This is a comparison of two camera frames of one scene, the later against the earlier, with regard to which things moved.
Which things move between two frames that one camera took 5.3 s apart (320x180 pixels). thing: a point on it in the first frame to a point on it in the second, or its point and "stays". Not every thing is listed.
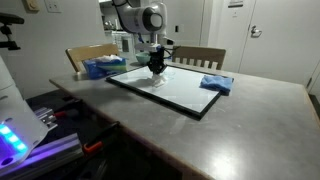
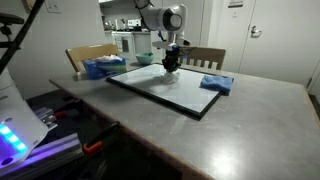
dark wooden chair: x=198 y=53 stays
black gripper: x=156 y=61 to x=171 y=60
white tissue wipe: x=158 y=80 to x=170 y=78
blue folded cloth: x=219 y=83 stays
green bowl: x=143 y=57 stays
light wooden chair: x=78 y=55 stays
